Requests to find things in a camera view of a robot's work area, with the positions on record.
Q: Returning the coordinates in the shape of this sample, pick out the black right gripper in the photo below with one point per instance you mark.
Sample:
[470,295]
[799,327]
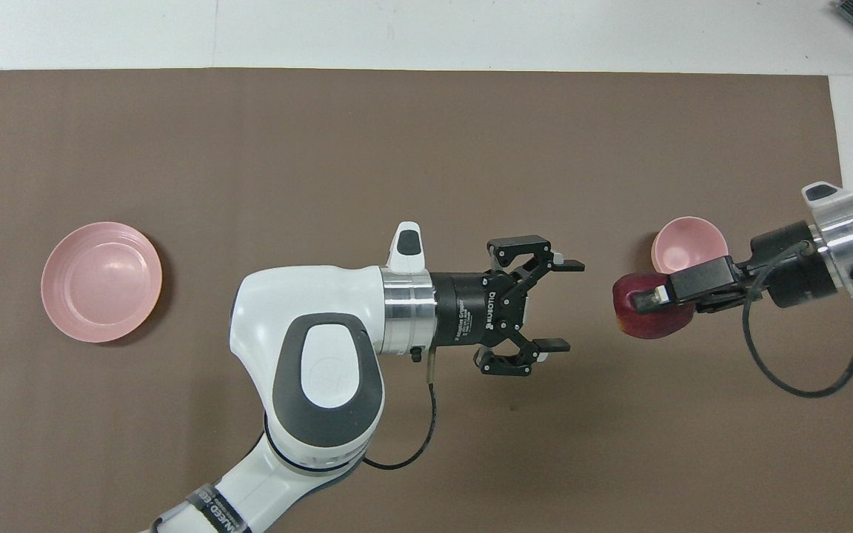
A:
[793,270]

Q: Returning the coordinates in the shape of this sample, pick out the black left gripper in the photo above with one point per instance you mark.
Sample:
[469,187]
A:
[478,311]

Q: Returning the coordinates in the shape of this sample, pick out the dark red apple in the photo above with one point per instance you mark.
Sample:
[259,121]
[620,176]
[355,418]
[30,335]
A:
[649,326]

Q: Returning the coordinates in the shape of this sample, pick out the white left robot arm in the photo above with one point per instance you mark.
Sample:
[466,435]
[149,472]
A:
[323,355]

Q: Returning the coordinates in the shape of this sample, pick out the pink bowl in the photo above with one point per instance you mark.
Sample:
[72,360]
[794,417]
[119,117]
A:
[686,244]

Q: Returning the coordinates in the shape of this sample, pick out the pink plate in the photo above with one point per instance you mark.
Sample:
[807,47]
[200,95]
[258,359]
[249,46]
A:
[101,281]

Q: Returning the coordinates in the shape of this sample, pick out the brown table mat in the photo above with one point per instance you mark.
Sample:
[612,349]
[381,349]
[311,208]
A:
[323,148]

